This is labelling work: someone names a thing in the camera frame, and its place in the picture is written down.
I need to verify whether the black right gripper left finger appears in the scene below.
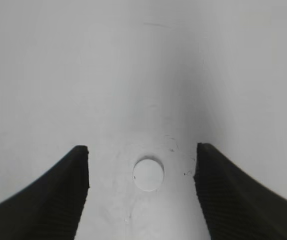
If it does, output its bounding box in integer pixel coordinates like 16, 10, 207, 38
0, 145, 90, 240

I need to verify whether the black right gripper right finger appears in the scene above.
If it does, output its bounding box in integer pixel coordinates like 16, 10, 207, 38
193, 143, 287, 240

